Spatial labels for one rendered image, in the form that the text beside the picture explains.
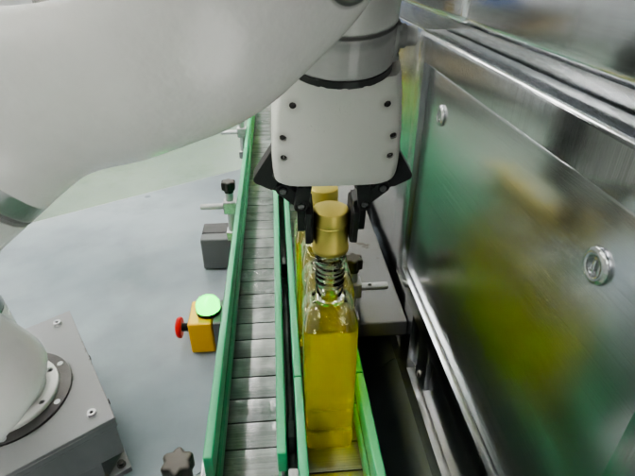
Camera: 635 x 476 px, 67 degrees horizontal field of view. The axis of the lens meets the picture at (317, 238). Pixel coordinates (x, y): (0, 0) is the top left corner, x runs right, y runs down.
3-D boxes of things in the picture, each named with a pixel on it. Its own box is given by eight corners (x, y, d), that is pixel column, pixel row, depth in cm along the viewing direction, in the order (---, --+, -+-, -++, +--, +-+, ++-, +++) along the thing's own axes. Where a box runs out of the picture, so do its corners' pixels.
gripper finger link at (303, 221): (312, 166, 42) (311, 222, 47) (275, 167, 42) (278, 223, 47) (314, 190, 40) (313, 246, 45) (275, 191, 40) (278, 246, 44)
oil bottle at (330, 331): (352, 448, 58) (360, 311, 47) (305, 450, 57) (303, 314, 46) (346, 410, 63) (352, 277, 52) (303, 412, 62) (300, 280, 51)
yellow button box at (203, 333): (230, 352, 89) (226, 322, 86) (189, 355, 89) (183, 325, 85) (232, 328, 95) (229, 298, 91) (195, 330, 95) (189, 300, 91)
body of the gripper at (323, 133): (403, 21, 36) (385, 146, 44) (265, 22, 35) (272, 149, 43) (425, 68, 30) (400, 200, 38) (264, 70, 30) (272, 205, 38)
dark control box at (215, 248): (238, 269, 113) (234, 238, 108) (204, 270, 112) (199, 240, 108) (240, 250, 120) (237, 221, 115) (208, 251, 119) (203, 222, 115)
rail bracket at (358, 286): (386, 332, 76) (393, 263, 69) (343, 335, 75) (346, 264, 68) (381, 315, 79) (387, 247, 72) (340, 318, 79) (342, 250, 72)
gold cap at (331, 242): (351, 258, 45) (352, 216, 42) (313, 259, 44) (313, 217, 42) (346, 238, 48) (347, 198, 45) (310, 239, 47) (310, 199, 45)
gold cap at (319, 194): (338, 227, 56) (339, 193, 54) (308, 227, 56) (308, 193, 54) (337, 212, 59) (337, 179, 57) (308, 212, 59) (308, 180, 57)
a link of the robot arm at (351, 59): (407, -7, 34) (402, 33, 36) (283, -6, 34) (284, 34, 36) (432, 38, 29) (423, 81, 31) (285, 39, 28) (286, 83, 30)
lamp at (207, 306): (219, 318, 86) (217, 305, 85) (195, 319, 86) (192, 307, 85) (222, 302, 90) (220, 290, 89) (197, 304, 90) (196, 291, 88)
